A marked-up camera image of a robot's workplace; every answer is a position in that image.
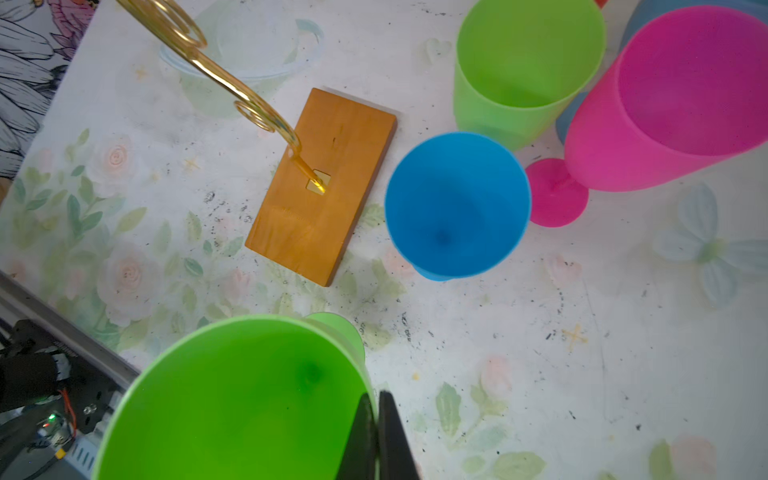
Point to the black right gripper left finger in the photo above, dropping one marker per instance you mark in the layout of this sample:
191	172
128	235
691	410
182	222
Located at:
360	454

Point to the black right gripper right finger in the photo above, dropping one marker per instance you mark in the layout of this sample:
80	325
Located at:
396	461

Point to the wooden rack base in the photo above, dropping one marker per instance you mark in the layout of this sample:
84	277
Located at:
318	192

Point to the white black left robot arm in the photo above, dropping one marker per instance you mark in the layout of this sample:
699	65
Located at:
29	378

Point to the gold wire glass rack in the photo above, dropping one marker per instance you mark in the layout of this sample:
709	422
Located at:
167	21

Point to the green wine glass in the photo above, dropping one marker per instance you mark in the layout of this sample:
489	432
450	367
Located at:
252	397
520	63

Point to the pink wine glass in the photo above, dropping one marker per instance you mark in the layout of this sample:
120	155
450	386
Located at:
689	90

